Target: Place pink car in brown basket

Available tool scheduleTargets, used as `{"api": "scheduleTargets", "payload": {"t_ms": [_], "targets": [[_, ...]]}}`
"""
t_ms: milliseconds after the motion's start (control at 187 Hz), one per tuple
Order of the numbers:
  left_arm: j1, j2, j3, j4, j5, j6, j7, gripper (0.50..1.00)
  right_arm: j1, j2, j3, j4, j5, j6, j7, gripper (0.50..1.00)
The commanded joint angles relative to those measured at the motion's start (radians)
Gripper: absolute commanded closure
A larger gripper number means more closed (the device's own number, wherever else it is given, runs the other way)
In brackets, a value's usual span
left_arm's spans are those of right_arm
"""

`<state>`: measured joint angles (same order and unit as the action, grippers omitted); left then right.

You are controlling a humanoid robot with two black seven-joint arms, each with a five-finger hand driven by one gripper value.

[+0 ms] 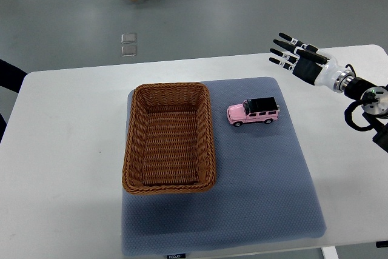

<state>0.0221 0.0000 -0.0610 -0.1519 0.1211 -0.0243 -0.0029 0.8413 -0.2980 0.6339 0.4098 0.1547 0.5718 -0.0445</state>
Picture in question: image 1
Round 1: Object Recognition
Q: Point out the black thumb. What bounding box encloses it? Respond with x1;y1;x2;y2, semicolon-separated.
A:
299;50;329;62

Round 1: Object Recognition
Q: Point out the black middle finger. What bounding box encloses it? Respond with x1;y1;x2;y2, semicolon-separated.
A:
273;39;298;53

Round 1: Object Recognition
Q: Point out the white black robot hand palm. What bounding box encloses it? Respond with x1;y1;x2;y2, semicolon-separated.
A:
292;47;352;92

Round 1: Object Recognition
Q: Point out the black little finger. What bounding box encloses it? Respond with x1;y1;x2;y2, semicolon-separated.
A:
269;57;295;71

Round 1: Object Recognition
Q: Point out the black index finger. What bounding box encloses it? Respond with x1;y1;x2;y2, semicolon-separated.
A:
278;32;307;47

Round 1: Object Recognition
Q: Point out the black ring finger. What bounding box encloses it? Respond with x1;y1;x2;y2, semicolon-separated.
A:
269;48;299;62

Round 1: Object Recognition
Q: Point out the pink toy car black roof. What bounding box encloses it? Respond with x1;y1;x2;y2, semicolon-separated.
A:
226;97;279;127

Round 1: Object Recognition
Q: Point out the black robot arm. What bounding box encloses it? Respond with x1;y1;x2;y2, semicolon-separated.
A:
269;33;387;151

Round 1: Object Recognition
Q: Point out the brown wicker basket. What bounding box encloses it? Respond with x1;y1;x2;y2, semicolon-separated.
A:
122;82;216;195

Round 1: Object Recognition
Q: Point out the blue-grey padded mat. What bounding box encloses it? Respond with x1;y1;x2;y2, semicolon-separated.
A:
122;77;326;257

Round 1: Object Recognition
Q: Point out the upper metal floor plate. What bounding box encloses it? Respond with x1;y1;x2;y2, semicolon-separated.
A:
121;33;137;44

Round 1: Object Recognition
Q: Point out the metal floor plate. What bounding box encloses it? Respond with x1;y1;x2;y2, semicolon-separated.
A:
121;33;137;44
121;44;137;57

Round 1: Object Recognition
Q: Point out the lower metal floor plate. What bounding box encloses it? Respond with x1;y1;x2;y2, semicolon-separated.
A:
121;44;137;57

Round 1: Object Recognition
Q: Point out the white table leg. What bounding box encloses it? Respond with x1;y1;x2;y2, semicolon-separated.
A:
321;246;339;259

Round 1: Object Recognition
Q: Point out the dark chair at left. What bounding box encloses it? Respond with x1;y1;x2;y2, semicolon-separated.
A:
0;58;28;143

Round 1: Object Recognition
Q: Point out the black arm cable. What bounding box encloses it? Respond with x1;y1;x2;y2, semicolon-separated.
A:
343;99;375;132

